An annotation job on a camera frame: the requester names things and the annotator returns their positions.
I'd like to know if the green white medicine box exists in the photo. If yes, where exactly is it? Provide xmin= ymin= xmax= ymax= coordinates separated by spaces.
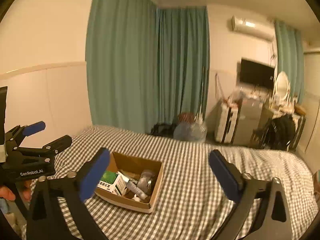
xmin=97 ymin=171 xmax=126 ymax=196

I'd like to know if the white cream tube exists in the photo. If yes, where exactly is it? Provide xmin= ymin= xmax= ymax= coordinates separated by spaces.
xmin=124 ymin=177 xmax=148 ymax=200

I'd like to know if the clear plastic jar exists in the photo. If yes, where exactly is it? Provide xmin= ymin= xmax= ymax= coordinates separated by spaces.
xmin=137 ymin=170 xmax=157 ymax=196

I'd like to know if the person left hand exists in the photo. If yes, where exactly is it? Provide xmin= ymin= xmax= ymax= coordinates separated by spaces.
xmin=0 ymin=180 xmax=32 ymax=202

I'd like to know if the brown cardboard box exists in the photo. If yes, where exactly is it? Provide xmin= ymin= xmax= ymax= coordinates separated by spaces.
xmin=95 ymin=152 xmax=164 ymax=214

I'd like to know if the black backpack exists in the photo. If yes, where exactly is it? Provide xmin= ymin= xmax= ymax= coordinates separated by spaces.
xmin=249 ymin=114 xmax=296 ymax=151

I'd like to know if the grey mini fridge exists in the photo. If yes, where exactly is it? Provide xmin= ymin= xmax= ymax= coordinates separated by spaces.
xmin=232 ymin=98 xmax=263 ymax=146

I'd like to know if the white vanity desk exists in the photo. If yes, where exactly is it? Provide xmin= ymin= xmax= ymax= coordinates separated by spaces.
xmin=259 ymin=107 xmax=306 ymax=152

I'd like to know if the white suitcase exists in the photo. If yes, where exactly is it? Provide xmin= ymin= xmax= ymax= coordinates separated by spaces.
xmin=214 ymin=101 xmax=239 ymax=144

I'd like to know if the clear water jug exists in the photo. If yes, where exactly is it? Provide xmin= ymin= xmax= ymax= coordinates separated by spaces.
xmin=173 ymin=121 xmax=207 ymax=143

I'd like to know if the white oval vanity mirror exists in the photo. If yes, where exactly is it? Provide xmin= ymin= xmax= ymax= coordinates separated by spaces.
xmin=273 ymin=71 xmax=290 ymax=105

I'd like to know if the brown patterned stool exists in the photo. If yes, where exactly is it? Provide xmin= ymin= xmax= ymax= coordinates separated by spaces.
xmin=177 ymin=112 xmax=196 ymax=124

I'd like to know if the green curtain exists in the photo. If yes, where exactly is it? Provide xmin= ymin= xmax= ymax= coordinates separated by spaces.
xmin=274 ymin=20 xmax=304 ymax=104
xmin=85 ymin=0 xmax=210 ymax=133

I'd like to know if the green right curtain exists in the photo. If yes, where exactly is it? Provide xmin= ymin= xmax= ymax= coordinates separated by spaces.
xmin=274 ymin=20 xmax=304 ymax=104

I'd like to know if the white air conditioner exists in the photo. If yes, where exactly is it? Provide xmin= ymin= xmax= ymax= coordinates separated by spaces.
xmin=231 ymin=16 xmax=275 ymax=42

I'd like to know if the black wall television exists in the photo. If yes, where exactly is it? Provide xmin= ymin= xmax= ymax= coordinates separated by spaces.
xmin=239 ymin=58 xmax=274 ymax=90

